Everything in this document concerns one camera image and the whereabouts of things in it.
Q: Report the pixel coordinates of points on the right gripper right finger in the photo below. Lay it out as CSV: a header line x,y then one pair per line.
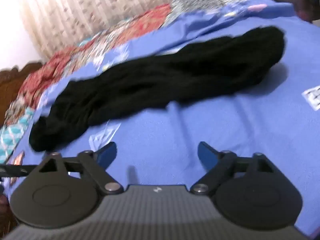
x,y
218,165

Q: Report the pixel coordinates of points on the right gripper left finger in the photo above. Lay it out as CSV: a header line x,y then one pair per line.
x,y
94,166

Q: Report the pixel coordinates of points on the black pants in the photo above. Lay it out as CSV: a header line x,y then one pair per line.
x,y
220,66

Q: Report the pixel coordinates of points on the blue printed bedsheet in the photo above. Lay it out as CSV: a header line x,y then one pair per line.
x,y
159,146

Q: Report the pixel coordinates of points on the teal white patterned pillow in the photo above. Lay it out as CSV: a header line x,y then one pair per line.
x,y
12,134

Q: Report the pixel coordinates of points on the red patterned quilt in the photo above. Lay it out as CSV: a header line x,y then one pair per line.
x,y
63,63

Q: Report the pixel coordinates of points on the carved wooden headboard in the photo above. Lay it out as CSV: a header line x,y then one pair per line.
x,y
11,81

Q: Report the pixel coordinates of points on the beige leaf-print curtain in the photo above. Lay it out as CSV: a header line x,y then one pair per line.
x,y
55,24

